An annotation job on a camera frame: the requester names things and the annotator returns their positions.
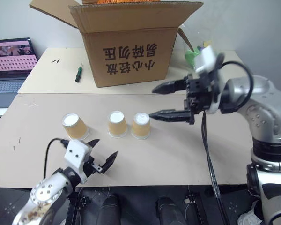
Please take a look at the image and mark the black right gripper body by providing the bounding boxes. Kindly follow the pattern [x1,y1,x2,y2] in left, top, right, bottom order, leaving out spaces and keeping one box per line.
[184,73,216,116]

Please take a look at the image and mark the open laptop computer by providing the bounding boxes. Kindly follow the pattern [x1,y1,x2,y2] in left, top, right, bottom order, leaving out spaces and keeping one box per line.
[0,37,39,110]

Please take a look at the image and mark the open printed cardboard box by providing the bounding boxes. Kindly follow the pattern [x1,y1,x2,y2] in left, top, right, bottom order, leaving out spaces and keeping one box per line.
[29,0,204,89]

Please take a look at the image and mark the clear plastic bag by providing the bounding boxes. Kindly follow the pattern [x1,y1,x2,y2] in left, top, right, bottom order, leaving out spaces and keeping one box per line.
[177,22,216,71]

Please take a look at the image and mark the long black hanging cable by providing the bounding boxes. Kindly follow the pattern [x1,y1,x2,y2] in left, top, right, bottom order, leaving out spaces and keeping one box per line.
[201,111,232,225]

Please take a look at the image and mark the black right arm loop cable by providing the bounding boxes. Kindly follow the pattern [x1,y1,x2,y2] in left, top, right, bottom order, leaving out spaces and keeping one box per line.
[215,53,253,102]

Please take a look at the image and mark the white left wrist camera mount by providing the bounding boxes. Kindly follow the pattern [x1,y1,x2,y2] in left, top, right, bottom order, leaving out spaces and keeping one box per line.
[64,139,93,185]

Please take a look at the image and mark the green item in bag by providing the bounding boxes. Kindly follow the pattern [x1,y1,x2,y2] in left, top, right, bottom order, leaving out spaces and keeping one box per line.
[185,45,203,69]

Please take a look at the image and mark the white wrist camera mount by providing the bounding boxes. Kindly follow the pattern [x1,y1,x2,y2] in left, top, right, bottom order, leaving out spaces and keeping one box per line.
[193,45,226,115]
[64,139,93,185]

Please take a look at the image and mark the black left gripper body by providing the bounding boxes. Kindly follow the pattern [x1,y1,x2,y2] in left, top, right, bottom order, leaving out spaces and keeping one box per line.
[83,155,103,179]

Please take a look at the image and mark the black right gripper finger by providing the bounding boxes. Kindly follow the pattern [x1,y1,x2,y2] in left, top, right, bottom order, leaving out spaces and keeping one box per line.
[148,108,195,125]
[151,78,188,95]

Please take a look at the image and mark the brown paper cup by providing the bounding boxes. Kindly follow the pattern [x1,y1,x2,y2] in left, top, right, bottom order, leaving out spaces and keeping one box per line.
[131,112,151,141]
[107,110,128,138]
[61,113,90,142]

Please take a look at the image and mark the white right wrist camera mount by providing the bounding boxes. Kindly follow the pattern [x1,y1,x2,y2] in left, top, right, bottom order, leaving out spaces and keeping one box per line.
[193,45,226,115]

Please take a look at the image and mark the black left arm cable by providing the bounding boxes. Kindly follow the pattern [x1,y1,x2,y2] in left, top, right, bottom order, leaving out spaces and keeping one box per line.
[44,138,70,180]

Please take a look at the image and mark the green black screwdriver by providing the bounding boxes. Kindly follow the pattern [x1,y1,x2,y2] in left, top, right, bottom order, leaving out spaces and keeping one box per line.
[74,62,83,83]

